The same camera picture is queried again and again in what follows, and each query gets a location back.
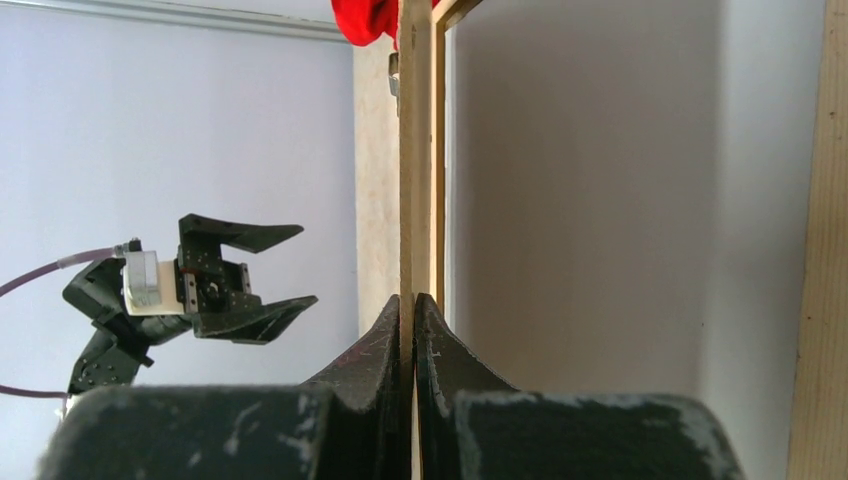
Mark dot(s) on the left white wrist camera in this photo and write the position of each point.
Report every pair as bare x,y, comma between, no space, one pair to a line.
149,286

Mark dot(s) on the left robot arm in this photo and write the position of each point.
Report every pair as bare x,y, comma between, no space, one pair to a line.
120,344

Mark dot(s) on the brown backing board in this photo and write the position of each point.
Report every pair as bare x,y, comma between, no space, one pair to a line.
414,42

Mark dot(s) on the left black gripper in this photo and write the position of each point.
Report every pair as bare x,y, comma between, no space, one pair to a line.
220,291

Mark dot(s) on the red crumpled cloth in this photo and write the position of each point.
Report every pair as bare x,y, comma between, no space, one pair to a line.
362,22

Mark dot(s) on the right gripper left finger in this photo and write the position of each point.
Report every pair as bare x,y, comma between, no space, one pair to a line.
342,423

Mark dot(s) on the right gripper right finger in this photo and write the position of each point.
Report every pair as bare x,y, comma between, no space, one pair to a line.
476,425

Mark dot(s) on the wooden picture frame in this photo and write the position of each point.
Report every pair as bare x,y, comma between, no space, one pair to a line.
821,265

